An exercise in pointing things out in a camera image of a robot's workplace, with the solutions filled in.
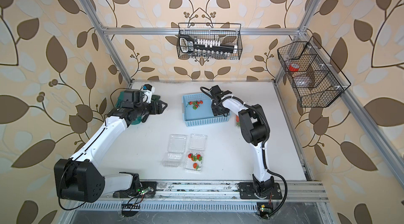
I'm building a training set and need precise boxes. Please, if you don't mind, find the clear clamshell container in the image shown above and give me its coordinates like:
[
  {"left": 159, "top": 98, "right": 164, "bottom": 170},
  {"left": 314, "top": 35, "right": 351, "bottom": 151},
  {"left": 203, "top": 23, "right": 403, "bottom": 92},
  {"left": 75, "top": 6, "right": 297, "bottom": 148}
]
[
  {"left": 184, "top": 134, "right": 207, "bottom": 173},
  {"left": 162, "top": 135, "right": 187, "bottom": 168},
  {"left": 235, "top": 115, "right": 241, "bottom": 128}
]

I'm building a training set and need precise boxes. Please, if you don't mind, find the strawberry cluster with green leaves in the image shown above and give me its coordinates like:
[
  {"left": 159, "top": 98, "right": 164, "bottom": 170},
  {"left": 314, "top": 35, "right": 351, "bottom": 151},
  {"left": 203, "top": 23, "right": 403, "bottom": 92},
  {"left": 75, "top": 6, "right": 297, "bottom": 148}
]
[{"left": 186, "top": 100, "right": 204, "bottom": 110}]

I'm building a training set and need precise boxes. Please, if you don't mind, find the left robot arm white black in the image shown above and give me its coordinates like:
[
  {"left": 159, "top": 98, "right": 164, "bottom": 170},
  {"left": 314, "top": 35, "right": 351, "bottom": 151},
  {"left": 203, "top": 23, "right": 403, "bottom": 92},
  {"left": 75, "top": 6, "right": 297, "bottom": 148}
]
[{"left": 54, "top": 100, "right": 168, "bottom": 204}]

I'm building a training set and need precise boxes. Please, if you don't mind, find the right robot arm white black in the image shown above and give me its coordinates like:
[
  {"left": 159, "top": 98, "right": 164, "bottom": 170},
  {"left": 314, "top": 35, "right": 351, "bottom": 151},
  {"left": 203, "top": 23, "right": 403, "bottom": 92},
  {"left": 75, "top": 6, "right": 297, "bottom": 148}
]
[{"left": 201, "top": 85, "right": 281, "bottom": 198}]

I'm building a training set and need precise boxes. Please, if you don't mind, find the green tool case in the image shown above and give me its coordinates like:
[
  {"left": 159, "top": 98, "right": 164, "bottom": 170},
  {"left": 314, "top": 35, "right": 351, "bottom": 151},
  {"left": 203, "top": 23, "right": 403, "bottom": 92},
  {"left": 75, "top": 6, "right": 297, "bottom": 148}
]
[{"left": 116, "top": 91, "right": 161, "bottom": 126}]

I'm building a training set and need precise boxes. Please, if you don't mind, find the light blue perforated plastic basket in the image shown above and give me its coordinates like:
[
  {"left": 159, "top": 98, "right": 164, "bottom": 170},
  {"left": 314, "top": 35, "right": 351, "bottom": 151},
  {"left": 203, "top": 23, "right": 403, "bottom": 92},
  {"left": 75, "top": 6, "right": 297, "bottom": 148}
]
[{"left": 182, "top": 92, "right": 230, "bottom": 127}]

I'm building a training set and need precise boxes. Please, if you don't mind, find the black white tool set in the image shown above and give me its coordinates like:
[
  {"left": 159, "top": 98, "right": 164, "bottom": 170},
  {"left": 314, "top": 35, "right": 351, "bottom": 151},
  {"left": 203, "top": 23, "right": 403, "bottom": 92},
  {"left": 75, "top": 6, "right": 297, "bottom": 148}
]
[{"left": 177, "top": 35, "right": 241, "bottom": 55}]

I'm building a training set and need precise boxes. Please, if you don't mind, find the red tape roll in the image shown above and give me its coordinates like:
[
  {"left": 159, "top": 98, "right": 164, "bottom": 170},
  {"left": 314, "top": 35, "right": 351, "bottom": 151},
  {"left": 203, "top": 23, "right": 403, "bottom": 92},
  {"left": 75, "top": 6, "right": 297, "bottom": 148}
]
[{"left": 288, "top": 63, "right": 300, "bottom": 72}]

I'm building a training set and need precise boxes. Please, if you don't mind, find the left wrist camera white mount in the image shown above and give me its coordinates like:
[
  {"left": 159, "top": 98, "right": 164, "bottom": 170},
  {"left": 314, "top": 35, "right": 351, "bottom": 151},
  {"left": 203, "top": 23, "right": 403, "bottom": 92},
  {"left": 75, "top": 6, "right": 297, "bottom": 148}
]
[{"left": 122, "top": 84, "right": 155, "bottom": 105}]

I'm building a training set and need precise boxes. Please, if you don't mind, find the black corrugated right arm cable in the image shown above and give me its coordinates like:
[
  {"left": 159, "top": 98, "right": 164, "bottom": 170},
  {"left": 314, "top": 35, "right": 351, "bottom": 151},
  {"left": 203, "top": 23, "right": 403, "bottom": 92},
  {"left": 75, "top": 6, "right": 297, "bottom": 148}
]
[{"left": 200, "top": 86, "right": 288, "bottom": 218}]

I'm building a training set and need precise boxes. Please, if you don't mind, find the black wire basket back wall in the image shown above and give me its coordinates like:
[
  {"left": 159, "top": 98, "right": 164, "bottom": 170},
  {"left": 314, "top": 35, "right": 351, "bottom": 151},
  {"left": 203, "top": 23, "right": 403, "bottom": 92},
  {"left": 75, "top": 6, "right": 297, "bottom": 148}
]
[{"left": 176, "top": 22, "right": 243, "bottom": 60}]

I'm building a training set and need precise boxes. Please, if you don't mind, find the black wire basket wall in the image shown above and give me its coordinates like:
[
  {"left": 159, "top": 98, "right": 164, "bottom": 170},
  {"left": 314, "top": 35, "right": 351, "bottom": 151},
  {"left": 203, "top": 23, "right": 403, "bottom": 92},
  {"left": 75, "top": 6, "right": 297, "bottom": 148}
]
[
  {"left": 277, "top": 36, "right": 351, "bottom": 108},
  {"left": 176, "top": 22, "right": 243, "bottom": 60}
]

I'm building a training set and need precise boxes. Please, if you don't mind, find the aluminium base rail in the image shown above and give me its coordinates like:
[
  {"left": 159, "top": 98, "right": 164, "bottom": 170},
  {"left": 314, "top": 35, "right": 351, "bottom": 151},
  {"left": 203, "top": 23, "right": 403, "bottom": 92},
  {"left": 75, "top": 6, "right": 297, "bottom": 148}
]
[{"left": 65, "top": 180, "right": 329, "bottom": 212}]

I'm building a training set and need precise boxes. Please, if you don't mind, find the aluminium frame post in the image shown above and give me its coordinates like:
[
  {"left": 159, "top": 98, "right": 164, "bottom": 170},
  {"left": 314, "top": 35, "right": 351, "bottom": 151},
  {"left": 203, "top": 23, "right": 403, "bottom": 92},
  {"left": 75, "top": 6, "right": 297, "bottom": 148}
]
[{"left": 79, "top": 0, "right": 132, "bottom": 87}]

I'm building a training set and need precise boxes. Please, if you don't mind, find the black wire basket right wall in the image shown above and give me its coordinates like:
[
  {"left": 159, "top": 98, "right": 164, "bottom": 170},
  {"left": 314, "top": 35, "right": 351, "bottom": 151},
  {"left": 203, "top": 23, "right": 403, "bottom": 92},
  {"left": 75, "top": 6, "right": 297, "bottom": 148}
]
[{"left": 277, "top": 36, "right": 351, "bottom": 108}]

